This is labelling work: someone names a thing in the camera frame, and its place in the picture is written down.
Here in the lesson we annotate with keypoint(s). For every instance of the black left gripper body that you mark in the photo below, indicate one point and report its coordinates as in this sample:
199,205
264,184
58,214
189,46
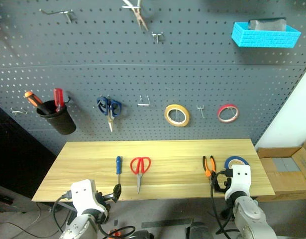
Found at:
103,199

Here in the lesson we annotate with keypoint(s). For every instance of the thin silver prong hook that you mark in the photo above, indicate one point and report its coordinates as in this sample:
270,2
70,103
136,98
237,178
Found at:
200,107

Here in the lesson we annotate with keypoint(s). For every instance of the short silver double hook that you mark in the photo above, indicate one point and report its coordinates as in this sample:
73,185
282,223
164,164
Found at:
156,35

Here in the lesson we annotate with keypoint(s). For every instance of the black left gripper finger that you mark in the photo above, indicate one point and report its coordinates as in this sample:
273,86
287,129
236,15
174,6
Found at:
118,189
115,199

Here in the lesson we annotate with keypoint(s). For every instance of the grey metal strip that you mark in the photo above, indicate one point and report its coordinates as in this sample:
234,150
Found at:
167,223

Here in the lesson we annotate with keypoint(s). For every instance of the blue tape roll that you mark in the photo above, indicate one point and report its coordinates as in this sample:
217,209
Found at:
228,161

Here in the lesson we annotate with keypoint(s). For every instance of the grey metal pegboard wall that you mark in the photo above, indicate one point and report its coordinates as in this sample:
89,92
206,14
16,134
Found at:
142,74

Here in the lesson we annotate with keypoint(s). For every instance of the red tape roll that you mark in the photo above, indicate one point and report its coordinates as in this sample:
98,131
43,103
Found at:
220,118

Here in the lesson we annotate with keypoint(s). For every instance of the blue plastic brick-pattern basket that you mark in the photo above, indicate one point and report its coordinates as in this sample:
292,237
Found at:
263,38

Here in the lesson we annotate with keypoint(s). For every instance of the black cabinet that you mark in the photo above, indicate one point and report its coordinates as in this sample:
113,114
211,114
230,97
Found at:
16,154

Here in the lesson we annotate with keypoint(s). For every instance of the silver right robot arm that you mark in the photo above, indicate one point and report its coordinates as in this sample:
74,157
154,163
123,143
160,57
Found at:
249,216

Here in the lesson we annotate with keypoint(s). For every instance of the silver double prong hook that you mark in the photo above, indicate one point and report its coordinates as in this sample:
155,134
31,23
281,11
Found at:
143,104

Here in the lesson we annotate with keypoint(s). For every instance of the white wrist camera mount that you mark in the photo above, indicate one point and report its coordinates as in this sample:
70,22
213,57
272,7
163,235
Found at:
84,198
238,180

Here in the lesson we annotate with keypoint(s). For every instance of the dark rounded shape with orange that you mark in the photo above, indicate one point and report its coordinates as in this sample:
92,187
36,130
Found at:
132,234

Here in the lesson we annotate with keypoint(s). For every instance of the grey foam blocks in box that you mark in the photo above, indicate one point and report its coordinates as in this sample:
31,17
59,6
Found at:
287,164

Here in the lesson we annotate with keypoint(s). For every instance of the long silver pegboard hook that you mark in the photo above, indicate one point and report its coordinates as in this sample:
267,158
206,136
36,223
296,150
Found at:
67,14

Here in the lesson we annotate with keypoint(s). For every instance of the orange and black screwdriver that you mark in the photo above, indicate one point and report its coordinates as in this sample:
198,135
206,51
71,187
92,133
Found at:
35,99

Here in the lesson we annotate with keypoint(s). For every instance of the grey pouch in basket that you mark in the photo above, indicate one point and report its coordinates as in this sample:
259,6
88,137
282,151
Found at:
267,24

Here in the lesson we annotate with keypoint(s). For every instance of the dark hook behind cup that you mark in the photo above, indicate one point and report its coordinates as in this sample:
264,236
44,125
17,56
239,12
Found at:
69,99

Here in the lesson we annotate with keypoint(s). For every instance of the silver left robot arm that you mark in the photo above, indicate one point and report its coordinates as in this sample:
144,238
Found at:
78,227

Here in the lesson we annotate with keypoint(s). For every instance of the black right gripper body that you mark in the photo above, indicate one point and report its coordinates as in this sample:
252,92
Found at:
228,180

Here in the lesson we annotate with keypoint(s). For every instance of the orange and black pliers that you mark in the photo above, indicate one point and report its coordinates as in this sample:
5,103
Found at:
207,170

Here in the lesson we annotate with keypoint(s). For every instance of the large open cardboard box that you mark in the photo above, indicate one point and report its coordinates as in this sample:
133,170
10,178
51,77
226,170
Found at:
282,184

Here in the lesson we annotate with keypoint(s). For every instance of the yellow tape roll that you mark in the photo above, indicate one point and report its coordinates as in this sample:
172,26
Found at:
167,119

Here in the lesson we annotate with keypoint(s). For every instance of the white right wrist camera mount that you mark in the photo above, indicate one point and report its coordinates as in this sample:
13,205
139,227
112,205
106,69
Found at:
238,180

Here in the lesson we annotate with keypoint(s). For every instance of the dark grey rounded shape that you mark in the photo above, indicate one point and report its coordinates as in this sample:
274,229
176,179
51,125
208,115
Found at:
196,231

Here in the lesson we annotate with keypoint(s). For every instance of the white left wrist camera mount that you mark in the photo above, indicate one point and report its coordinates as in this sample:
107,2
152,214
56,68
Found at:
84,198

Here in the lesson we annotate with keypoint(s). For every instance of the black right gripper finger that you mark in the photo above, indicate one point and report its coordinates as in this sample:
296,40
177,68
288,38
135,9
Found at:
221,172
219,188

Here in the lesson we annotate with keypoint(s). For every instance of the black plastic cup holder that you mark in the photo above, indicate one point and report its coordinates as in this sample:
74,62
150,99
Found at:
59,122

